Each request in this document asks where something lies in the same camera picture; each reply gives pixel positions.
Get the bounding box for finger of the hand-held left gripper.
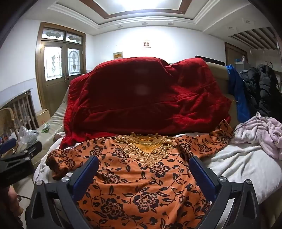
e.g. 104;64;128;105
0;162;34;188
0;138;43;169

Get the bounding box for wooden ceiling slats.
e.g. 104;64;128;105
229;27;278;51

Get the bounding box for orange floral shirt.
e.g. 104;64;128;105
46;119;235;229

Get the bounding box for black puffer jacket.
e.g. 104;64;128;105
239;63;282;122

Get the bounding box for beige sofa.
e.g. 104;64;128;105
31;62;240;170

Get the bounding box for pink fleece garment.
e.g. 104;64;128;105
234;112;282;160

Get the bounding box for cardboard box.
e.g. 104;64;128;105
35;108;51;126

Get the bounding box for ceiling light panel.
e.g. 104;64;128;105
93;0;183;14

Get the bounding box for wooden railing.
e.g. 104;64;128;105
0;88;37;135

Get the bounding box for brown wooden door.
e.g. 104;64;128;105
225;42;248;66

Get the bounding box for white towel blanket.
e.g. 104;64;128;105
33;130;282;229

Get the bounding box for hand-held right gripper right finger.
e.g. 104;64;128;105
189;156;261;229

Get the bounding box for wooden glass-panel door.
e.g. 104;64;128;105
36;22;87;116

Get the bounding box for black cord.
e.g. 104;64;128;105
235;116;268;132

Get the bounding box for clear plastic bag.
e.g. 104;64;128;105
16;126;40;152

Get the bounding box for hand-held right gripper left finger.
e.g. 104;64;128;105
25;156;99;229

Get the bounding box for blue jacket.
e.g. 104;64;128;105
226;64;252;124

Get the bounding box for red blanket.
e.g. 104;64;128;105
59;56;232;150

